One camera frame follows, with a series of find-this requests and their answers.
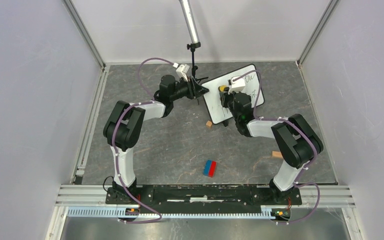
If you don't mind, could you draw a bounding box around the blue and red block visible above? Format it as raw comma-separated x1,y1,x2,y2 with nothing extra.
203,160,217,178

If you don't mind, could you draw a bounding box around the small wooden cube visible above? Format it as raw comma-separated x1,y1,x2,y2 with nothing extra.
205,120,213,128

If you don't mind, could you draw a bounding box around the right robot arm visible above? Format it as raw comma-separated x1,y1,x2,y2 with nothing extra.
219,90,324,204

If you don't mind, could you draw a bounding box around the yellow bone shaped eraser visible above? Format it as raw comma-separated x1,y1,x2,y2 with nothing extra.
218,85,229,93

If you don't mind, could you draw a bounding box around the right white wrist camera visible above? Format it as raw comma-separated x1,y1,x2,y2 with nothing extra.
228,76,246,94

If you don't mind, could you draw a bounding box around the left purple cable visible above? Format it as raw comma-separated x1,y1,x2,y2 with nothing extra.
111,57,179,225

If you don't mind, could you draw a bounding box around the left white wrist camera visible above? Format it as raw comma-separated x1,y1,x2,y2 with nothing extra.
172,62,190,82

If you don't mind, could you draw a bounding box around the black tripod stand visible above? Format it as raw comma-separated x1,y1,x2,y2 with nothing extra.
174,41,209,106

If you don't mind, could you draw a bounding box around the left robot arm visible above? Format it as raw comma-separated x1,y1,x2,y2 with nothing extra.
103,74,210,204

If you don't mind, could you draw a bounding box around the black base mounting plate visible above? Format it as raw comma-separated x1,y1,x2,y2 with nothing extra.
105,184,303,215

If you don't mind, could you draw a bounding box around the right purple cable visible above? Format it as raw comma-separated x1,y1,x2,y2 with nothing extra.
233,69,321,226

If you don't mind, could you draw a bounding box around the aluminium frame rail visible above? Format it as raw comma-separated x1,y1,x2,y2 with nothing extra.
55,185,356,220

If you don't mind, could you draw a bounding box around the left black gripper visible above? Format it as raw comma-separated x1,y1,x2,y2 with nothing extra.
170,75,210,102

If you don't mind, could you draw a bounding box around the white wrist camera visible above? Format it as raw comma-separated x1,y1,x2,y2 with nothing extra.
228,76,246,94
172,62,190,82

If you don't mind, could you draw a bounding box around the purple cable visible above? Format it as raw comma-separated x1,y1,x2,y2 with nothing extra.
111,57,179,225
233,69,321,226

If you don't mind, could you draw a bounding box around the flat wooden block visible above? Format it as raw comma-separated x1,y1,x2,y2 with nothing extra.
272,151,283,159

